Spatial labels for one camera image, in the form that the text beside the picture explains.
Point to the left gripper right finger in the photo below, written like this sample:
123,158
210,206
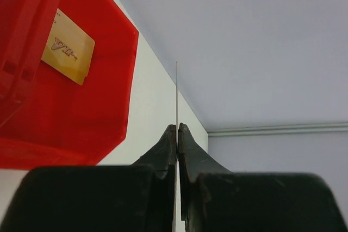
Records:
214,198

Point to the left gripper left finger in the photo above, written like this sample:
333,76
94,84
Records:
137,197

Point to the gold card in bin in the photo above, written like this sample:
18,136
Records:
68,49

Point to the right red plastic bin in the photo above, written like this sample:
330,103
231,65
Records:
63,123

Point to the red plastic bin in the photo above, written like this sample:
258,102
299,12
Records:
25,27
63,123

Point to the middle red plastic bin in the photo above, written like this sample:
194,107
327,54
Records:
25,27

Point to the aluminium frame rail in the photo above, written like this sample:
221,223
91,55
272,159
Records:
308,128

